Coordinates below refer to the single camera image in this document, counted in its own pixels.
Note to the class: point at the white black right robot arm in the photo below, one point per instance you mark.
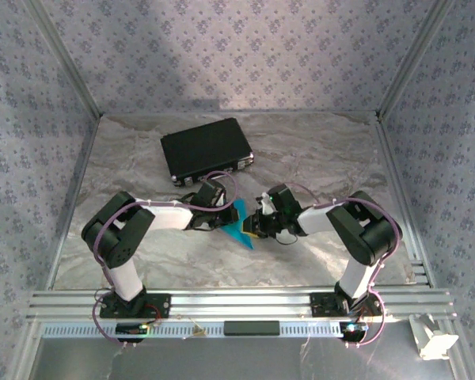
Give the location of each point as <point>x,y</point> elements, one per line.
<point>314,217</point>

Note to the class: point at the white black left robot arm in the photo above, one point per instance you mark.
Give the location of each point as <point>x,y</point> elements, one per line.
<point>166,215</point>

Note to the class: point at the black hard case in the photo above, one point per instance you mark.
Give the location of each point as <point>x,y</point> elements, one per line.
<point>206,152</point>

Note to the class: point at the black rectangular block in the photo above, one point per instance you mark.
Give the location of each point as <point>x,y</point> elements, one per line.
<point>251,328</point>

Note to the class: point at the small beige tag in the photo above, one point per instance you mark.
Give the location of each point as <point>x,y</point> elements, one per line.
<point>199,331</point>

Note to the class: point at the right controller board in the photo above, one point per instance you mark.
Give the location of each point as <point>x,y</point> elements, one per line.
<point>354,328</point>

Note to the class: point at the controller board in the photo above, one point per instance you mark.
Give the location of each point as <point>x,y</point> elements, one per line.
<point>354,328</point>
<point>132,329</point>

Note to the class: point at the left controller board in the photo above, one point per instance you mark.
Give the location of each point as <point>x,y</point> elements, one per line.
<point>132,329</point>

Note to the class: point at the aluminium mounting rail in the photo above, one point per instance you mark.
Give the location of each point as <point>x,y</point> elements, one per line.
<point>241,305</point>

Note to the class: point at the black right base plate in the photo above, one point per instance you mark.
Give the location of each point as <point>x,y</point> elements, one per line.
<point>320,305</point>

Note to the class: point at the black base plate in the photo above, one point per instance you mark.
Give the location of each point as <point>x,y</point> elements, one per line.
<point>160,305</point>
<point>320,305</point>

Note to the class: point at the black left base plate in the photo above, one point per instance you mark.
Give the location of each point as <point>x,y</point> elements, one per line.
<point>160,305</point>

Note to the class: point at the aluminium frame bar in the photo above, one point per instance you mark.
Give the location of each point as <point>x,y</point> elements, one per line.
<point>73,198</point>
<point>27,356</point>
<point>400,190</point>
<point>465,370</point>

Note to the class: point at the white plastic bracket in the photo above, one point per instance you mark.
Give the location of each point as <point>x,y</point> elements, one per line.
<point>435,344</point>

